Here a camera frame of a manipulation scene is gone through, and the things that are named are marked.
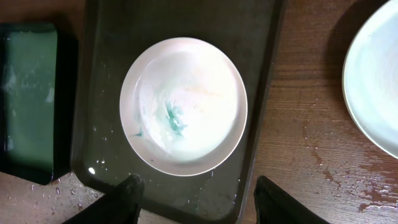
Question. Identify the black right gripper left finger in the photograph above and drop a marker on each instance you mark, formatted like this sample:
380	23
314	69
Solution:
122	205

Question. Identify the pink plate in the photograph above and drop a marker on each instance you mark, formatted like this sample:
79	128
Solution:
183	106

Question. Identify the pale green large plate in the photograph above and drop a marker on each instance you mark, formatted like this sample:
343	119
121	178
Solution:
369	78

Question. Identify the dark brown serving tray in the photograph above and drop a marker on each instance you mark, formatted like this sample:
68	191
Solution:
115	34

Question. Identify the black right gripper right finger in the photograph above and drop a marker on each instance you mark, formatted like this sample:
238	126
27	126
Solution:
274	205

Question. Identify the black tray of green water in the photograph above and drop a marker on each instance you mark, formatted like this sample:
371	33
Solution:
38	84

